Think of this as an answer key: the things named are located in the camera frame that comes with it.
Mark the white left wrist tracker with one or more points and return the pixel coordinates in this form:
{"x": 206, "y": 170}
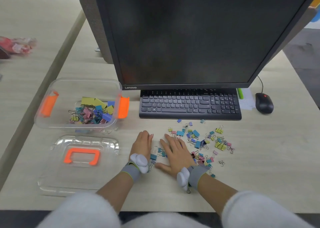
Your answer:
{"x": 139, "y": 162}

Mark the clear box with orange latches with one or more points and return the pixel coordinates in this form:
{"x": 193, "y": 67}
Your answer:
{"x": 65, "y": 95}

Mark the grey desk partition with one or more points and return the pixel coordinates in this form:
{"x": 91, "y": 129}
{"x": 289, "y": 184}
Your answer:
{"x": 96, "y": 28}

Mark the white paper sheet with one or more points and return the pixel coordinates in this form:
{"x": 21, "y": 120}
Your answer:
{"x": 248, "y": 100}

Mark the white wrist tracker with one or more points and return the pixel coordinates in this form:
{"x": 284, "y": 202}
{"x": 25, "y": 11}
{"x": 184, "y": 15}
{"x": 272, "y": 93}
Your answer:
{"x": 183, "y": 180}
{"x": 139, "y": 162}

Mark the black computer mouse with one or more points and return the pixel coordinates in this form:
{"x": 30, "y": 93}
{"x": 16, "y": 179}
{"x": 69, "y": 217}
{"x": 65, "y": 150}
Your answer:
{"x": 264, "y": 104}

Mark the person's right forearm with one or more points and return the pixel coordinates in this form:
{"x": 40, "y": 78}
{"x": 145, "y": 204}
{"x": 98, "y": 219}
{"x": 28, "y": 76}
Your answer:
{"x": 220, "y": 197}

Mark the white right wrist tracker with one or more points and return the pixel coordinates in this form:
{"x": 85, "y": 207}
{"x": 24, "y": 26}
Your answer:
{"x": 183, "y": 180}

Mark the grey wrist band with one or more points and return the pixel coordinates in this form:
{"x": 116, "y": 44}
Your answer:
{"x": 131, "y": 173}
{"x": 199, "y": 176}

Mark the person's left fingers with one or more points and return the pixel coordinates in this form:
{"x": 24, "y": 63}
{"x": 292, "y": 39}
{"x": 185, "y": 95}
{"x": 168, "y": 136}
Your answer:
{"x": 145, "y": 138}

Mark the scattered colourful binder clips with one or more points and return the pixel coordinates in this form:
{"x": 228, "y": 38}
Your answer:
{"x": 200, "y": 140}

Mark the pile of binder clips in box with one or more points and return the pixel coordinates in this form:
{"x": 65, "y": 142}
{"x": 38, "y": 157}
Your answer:
{"x": 93, "y": 111}

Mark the black computer monitor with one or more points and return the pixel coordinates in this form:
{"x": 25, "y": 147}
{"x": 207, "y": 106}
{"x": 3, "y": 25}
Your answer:
{"x": 190, "y": 35}

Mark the grey right wrist band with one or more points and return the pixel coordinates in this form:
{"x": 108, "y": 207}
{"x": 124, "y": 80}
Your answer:
{"x": 199, "y": 176}

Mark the person's right hand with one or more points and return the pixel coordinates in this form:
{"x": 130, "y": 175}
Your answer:
{"x": 178, "y": 158}

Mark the red plastic packets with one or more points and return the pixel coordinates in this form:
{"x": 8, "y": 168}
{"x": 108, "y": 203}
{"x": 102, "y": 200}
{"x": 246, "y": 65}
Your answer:
{"x": 18, "y": 45}

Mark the person's left forearm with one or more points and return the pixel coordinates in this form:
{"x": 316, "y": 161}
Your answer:
{"x": 112, "y": 193}

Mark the person's left hand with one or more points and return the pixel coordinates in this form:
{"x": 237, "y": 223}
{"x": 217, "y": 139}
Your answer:
{"x": 142, "y": 145}

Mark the person's right thumb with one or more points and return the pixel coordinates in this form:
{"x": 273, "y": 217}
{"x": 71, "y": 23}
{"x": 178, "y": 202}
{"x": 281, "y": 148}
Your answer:
{"x": 162, "y": 167}

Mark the grey left wrist band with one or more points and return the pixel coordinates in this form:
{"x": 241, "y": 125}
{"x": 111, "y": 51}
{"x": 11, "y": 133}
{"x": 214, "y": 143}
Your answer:
{"x": 131, "y": 173}

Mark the white fluffy sweater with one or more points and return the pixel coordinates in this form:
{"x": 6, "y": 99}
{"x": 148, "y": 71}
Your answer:
{"x": 170, "y": 221}

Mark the green pen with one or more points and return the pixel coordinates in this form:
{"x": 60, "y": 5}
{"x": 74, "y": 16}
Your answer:
{"x": 240, "y": 93}

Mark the black keyboard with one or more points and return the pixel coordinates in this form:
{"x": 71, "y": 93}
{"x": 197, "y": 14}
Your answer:
{"x": 185, "y": 105}

